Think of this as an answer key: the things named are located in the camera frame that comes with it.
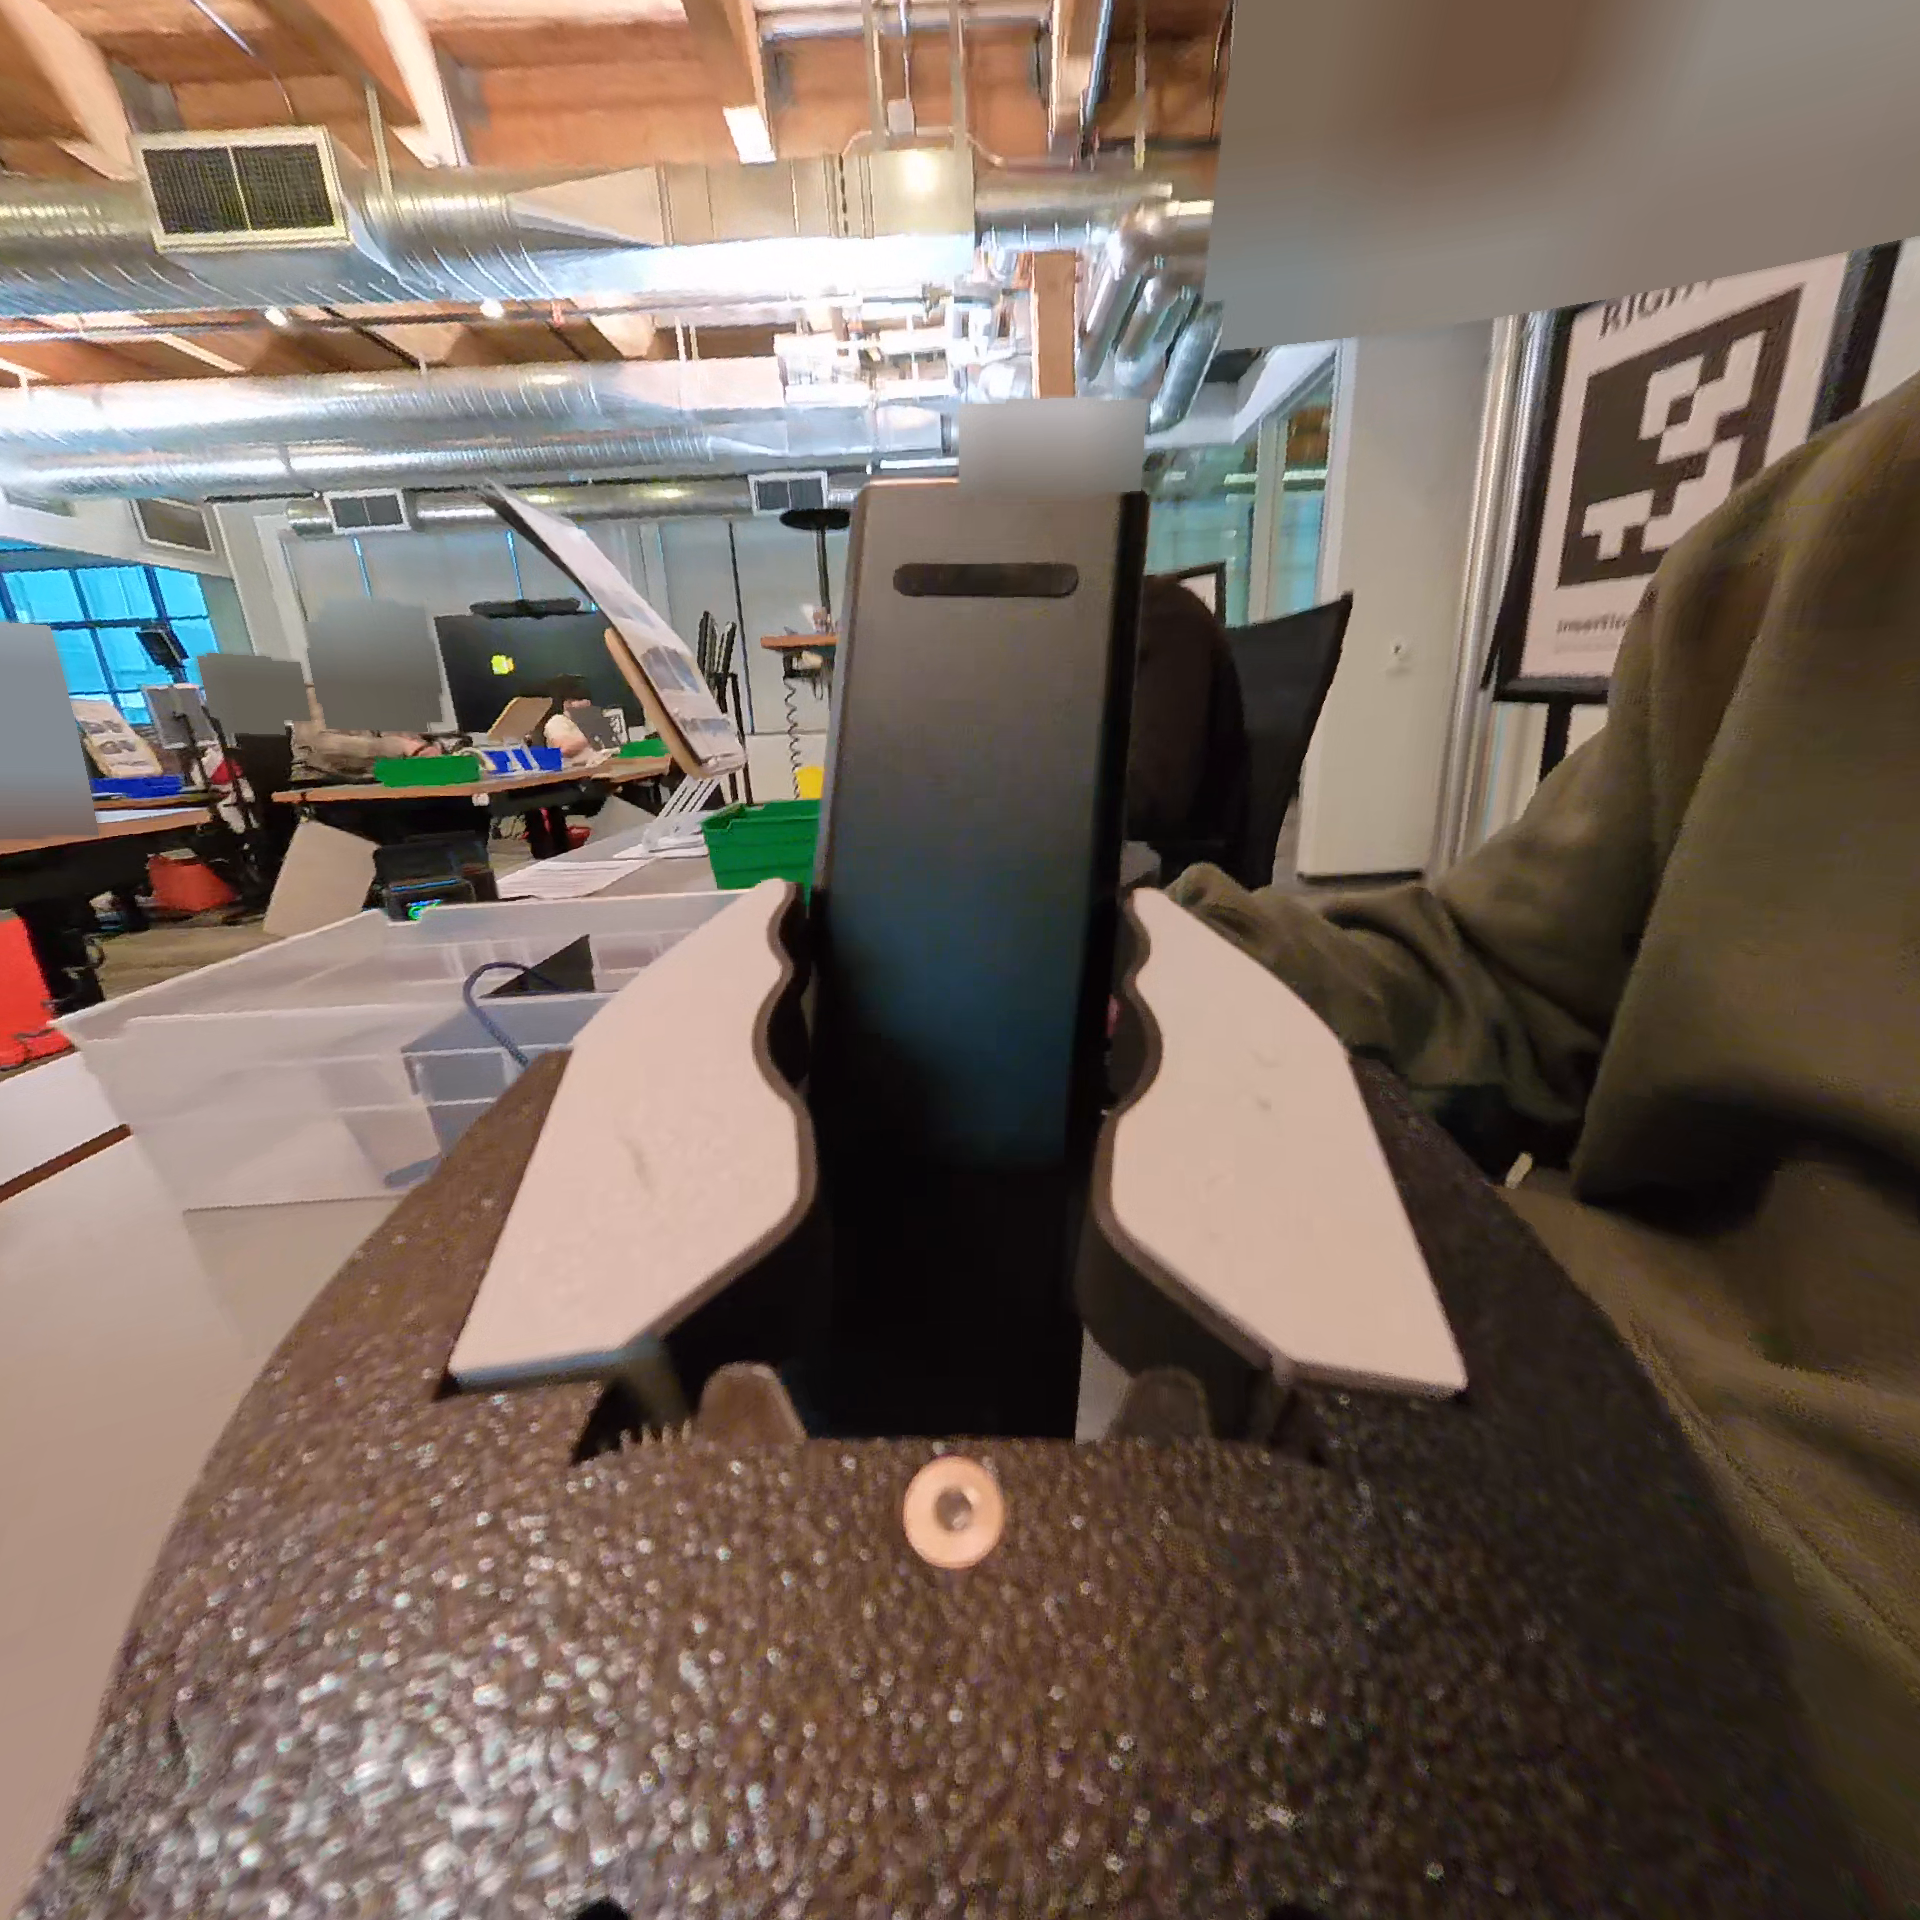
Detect black office chair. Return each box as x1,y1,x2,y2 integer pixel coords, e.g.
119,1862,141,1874
1136,575,1355,890

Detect orange red container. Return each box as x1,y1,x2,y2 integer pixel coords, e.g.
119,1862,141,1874
0,914,80,1070

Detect black computer monitor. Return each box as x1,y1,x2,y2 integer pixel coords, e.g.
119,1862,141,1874
434,607,650,739

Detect white desk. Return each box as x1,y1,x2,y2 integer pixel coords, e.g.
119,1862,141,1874
0,816,819,1920

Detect white ceiling vent grille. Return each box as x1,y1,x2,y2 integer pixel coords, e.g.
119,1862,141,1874
132,125,353,251

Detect white paper sheets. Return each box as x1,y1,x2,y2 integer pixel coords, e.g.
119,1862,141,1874
493,842,710,901

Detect black floor lamp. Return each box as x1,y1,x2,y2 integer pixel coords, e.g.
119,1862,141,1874
786,504,845,640

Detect blue braided cable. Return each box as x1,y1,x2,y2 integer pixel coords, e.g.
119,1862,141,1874
462,962,536,1070

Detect black metal usb hub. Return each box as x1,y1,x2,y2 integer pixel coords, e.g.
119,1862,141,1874
809,482,1151,1445

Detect silver ceiling air duct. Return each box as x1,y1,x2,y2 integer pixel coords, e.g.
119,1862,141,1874
0,356,961,485
0,162,1218,309

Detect black device with teal light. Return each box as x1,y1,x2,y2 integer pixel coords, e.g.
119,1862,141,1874
370,835,499,921

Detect tilted display board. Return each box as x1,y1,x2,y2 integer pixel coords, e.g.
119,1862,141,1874
480,480,748,778

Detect clear plastic storage bin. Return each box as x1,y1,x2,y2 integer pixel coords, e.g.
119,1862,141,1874
51,883,781,1213

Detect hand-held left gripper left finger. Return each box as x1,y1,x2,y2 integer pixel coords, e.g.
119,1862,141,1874
446,880,822,1428

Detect white laptop stand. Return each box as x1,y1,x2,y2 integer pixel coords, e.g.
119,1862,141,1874
642,771,756,860

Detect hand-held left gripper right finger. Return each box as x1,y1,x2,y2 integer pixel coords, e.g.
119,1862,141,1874
1090,883,1471,1434

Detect wooden ceiling post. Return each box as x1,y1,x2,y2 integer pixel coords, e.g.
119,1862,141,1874
1029,250,1082,402

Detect person's olive sweatshirt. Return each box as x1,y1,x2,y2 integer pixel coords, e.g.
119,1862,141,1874
1500,1153,1920,1920

